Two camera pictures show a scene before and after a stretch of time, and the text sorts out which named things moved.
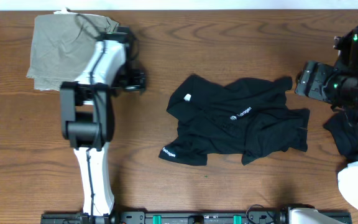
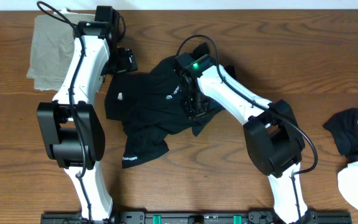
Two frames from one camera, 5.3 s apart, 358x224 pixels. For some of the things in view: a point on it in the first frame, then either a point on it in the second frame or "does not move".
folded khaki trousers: [61, 43] does not move
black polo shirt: [247, 116] to [148, 103]
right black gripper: [316, 75] to [195, 114]
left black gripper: [135, 79] to [125, 62]
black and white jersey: [350, 135] does not move
